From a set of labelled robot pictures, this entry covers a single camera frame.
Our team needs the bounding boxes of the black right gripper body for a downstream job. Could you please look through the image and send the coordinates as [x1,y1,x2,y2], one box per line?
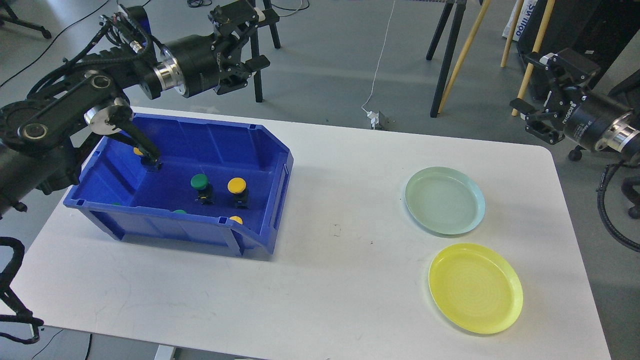
[525,71,632,153]

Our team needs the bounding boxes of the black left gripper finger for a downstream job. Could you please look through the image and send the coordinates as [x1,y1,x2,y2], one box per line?
[209,1,280,38]
[243,55,271,73]

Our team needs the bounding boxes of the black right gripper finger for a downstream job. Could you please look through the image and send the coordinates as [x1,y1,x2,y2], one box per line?
[525,48,601,91]
[509,98,536,116]

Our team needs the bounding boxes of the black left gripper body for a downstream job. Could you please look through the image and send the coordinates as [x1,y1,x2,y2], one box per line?
[162,22,250,98]

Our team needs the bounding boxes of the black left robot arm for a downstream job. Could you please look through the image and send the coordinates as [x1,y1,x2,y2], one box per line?
[0,0,280,214]

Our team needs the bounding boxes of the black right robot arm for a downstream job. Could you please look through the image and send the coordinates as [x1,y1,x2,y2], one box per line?
[509,48,639,252]

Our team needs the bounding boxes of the pale green plate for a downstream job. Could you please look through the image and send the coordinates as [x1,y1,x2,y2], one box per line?
[404,166,486,237]

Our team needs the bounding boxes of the yellow push button front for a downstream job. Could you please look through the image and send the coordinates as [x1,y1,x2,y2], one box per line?
[229,215,243,224]

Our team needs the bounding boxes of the yellow plate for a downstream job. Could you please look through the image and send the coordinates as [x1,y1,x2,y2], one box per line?
[427,243,524,335]

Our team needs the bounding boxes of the black stand legs left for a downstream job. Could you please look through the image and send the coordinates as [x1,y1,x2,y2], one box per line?
[248,0,281,103]

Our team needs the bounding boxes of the black stand legs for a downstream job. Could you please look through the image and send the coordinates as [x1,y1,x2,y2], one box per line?
[425,0,467,118]
[248,0,281,103]

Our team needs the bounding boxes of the black office chair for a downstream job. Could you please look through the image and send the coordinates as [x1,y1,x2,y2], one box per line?
[567,146,584,162]

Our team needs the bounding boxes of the black cabinet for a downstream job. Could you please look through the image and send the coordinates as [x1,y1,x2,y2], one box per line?
[516,0,640,101]

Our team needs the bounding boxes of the wooden pole right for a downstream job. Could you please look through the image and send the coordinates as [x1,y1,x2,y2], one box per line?
[511,0,556,117]

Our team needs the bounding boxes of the wooden pole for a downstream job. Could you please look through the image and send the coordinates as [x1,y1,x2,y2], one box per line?
[511,0,556,117]
[500,0,524,68]
[437,0,492,115]

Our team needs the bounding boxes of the wooden pole middle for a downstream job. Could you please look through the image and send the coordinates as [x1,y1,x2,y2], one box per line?
[500,0,524,68]

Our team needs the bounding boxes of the white printed bag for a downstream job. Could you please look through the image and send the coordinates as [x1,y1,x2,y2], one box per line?
[502,0,537,42]

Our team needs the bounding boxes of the wooden pole left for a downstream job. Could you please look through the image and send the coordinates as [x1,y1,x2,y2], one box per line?
[437,0,492,115]

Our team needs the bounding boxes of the black stand legs right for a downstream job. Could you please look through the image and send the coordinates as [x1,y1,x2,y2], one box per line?
[425,0,467,118]

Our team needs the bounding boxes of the blue plastic storage bin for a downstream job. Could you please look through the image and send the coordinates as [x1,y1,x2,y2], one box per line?
[62,114,294,256]

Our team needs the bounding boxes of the white power adapter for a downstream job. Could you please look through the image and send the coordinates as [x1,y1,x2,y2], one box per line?
[365,111,393,131]

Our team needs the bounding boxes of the black floor cable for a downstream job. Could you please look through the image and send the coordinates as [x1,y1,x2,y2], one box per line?
[0,0,111,88]

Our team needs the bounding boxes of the white cable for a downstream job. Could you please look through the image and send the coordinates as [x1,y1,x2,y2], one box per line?
[361,0,397,113]

